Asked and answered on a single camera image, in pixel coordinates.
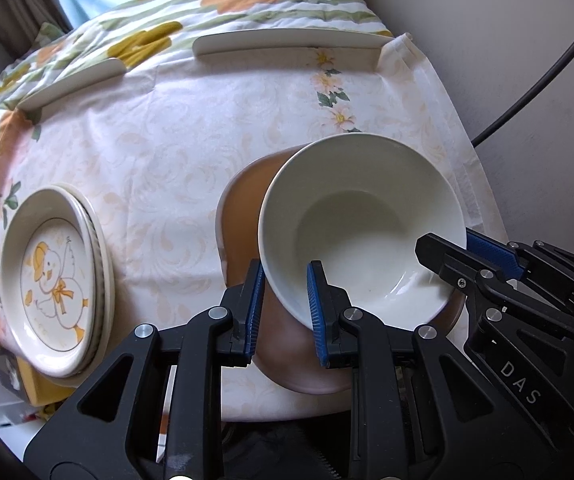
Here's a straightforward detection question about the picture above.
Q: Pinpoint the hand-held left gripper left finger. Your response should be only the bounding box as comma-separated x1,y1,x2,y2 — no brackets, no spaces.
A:
23,259,267,480

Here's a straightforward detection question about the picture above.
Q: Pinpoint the floral striped blanket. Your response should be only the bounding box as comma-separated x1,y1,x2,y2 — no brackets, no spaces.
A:
0,0,393,241

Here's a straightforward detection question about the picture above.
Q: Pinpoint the pink wavy bowl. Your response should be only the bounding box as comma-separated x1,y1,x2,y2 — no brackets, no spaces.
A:
215,142,468,395

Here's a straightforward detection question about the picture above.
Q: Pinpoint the large cream bowl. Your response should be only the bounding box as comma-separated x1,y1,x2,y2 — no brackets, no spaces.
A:
258,132,468,332

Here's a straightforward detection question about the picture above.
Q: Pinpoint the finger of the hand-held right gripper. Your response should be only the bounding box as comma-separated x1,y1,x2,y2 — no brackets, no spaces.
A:
466,227,574,306
415,232,574,346

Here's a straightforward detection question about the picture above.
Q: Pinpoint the yellow box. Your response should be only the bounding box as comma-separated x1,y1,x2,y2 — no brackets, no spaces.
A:
17,357,75,408

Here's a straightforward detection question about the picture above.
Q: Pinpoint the duck print plate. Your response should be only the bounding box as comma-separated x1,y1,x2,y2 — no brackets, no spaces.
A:
0,187,98,378

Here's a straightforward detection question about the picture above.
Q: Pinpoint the black cable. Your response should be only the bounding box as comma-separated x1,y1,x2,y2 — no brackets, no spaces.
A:
471,7,574,147

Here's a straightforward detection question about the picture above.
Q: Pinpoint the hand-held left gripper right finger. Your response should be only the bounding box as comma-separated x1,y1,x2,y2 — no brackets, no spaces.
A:
307,260,552,480

